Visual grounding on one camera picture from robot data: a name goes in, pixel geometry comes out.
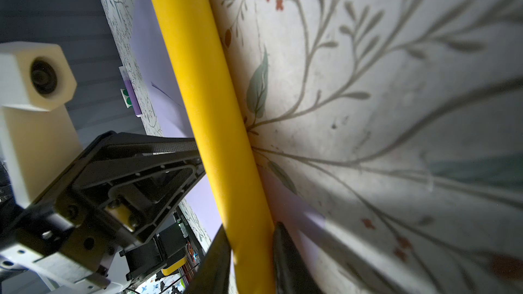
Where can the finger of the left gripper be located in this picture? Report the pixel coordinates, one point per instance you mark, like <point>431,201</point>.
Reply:
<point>127,184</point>

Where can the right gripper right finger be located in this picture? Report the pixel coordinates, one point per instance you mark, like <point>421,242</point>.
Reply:
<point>291,273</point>

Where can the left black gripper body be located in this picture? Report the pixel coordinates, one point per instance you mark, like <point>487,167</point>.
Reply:
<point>69,244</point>

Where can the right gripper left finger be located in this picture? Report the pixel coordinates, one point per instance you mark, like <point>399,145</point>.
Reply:
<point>213,276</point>

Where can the yellow rectangular paper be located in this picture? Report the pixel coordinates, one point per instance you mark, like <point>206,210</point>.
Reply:
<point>194,47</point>

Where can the purple paper sheet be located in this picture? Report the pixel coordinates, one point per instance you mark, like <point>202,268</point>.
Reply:
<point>304,223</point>

